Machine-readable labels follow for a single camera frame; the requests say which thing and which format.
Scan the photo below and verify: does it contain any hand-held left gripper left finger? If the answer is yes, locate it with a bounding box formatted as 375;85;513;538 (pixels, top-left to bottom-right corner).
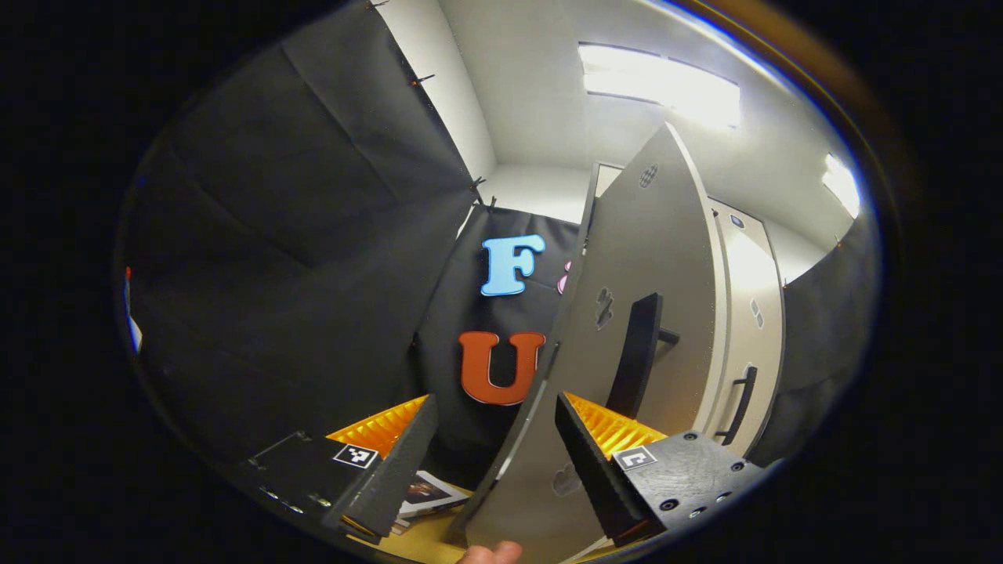
235;394;440;545

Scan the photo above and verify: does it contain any small ceiling light panel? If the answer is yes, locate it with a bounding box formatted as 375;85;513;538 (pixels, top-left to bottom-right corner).
821;153;861;220

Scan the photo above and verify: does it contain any white cabinet door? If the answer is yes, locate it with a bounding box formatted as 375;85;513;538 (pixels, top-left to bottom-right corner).
445;121;730;564
701;235;787;459

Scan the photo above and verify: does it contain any lit display screen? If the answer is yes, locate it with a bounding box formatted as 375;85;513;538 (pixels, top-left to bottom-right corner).
123;266;144;355

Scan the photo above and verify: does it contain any black backdrop cloth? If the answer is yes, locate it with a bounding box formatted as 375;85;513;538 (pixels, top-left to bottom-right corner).
118;0;882;486

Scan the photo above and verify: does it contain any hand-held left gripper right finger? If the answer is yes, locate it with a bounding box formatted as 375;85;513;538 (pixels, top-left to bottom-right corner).
555;392;773;548

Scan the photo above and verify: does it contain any large ceiling light panel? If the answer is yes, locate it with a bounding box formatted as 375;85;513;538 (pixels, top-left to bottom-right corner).
578;43;741;128

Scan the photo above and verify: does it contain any black door handle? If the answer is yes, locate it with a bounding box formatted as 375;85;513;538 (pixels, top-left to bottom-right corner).
607;294;679;420
715;366;759;446

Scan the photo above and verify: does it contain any printed booklet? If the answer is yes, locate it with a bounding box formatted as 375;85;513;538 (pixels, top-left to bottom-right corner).
394;470;471;535

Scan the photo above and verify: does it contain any white and grey cabinet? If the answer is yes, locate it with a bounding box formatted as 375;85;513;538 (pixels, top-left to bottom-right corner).
584;161;788;463

